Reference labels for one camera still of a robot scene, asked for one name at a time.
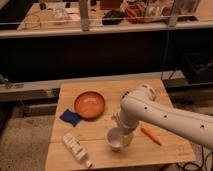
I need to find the grey metal post right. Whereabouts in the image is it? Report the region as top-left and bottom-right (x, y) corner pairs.
(168, 0), (181, 27)

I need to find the red item on shelf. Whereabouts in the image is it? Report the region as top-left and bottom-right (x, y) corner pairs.
(125, 4), (145, 24)

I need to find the orange ceramic bowl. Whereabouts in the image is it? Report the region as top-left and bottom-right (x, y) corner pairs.
(74, 91), (105, 119)

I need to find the white ceramic cup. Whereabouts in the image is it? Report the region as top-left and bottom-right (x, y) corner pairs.
(106, 127), (123, 152)

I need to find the grey metal post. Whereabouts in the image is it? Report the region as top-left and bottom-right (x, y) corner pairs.
(168, 0), (181, 27)
(79, 0), (90, 31)

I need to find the black bag on shelf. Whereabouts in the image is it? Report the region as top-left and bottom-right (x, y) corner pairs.
(102, 10), (124, 25)

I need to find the black cable on floor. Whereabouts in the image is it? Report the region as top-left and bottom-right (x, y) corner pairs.
(175, 144), (213, 171)

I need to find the orange carrot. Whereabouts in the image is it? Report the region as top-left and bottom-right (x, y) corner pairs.
(141, 125), (162, 145)

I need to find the white plastic bottle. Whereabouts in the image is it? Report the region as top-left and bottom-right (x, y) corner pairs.
(63, 133), (93, 169)

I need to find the blue cloth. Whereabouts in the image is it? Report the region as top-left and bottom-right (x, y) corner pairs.
(60, 109), (81, 126)

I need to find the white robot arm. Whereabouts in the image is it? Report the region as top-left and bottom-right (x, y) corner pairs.
(115, 84), (213, 150)

